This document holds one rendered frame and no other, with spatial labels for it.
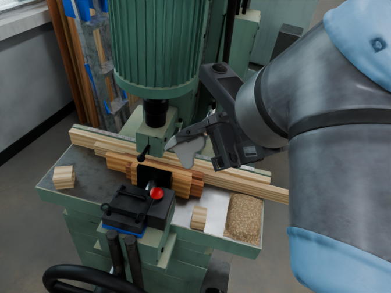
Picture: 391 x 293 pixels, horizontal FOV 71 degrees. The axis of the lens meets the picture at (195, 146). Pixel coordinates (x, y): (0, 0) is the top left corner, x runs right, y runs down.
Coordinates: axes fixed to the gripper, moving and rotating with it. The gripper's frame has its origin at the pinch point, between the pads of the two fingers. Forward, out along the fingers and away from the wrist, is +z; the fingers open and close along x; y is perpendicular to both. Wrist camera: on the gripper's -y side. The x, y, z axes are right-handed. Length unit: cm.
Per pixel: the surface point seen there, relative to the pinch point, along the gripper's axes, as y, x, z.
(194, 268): 32.8, 1.5, 35.3
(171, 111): -11.5, 3.6, 20.4
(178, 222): 16.5, -2.9, 21.4
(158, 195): 8.3, -8.1, 12.0
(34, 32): -112, -28, 135
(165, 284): 39, -5, 53
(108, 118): -41, 0, 114
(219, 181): 10.0, 12.0, 22.8
